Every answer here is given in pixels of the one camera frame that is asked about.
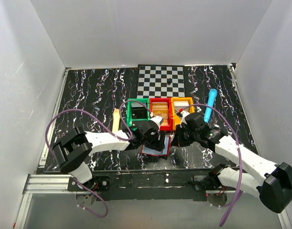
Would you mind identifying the red leather card holder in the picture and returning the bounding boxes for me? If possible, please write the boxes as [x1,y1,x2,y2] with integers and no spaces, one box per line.
[141,136,171,157]

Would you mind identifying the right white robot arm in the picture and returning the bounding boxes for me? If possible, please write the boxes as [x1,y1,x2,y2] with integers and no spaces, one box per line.
[171,109,292,213]

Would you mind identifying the blue toy microphone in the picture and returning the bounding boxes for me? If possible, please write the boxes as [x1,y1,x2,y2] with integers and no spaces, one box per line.
[204,89,218,123]

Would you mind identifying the red plastic bin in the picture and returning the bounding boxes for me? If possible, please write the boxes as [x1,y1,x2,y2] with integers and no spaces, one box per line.
[150,98,174,131]

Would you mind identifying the white cards in yellow bin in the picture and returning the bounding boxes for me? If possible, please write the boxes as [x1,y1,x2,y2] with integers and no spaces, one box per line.
[173,101,189,113]

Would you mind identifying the checkered chessboard mat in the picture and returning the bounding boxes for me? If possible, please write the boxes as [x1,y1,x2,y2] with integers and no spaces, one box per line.
[136,65,185,98]

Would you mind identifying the green plastic bin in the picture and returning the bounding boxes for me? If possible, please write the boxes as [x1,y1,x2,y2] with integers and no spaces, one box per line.
[126,98,150,126]

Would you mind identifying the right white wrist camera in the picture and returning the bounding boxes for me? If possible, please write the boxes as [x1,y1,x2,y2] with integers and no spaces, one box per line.
[176,108,190,128]

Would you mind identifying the cream toy microphone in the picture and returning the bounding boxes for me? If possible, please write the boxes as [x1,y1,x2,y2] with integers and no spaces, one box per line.
[112,109,120,133]

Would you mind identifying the dark cards in green bin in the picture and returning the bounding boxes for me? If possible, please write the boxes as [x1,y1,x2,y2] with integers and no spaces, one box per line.
[131,102,148,120]

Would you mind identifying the yellow plastic bin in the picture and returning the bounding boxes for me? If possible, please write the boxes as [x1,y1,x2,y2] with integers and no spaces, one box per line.
[171,97,193,130]

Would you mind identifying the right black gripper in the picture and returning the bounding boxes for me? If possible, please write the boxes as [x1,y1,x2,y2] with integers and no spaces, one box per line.
[171,124,199,147]

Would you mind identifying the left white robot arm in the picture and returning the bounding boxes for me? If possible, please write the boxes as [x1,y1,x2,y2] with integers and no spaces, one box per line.
[51,116,166,191]

